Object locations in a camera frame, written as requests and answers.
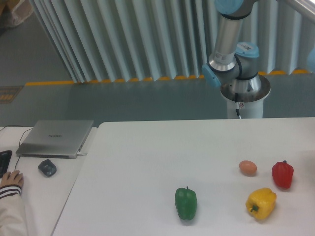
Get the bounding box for black keyboard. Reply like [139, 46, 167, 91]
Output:
[0, 150, 12, 178]

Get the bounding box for white folding partition screen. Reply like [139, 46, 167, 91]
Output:
[31, 0, 315, 83]

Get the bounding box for cardboard box in plastic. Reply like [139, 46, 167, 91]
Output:
[0, 0, 33, 29]

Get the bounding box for yellow bell pepper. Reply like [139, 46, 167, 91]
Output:
[245, 188, 277, 220]

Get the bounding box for silver closed laptop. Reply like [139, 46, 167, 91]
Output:
[16, 120, 94, 158]

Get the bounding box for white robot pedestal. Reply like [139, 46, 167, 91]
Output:
[220, 75, 271, 119]

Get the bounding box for red bell pepper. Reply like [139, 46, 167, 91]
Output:
[272, 160, 294, 189]

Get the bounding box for black mouse cable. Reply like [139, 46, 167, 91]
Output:
[0, 124, 34, 173]

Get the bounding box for person's hand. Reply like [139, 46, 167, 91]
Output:
[0, 170, 24, 198]

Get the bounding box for white striped sleeve forearm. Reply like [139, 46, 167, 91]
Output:
[0, 185, 28, 236]

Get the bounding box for green bell pepper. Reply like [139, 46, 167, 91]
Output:
[174, 187, 198, 220]

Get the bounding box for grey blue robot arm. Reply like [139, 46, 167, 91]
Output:
[209, 0, 315, 73]

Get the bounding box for brown egg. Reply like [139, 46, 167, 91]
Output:
[239, 160, 257, 176]

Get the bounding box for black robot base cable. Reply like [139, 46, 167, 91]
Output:
[234, 92, 242, 119]

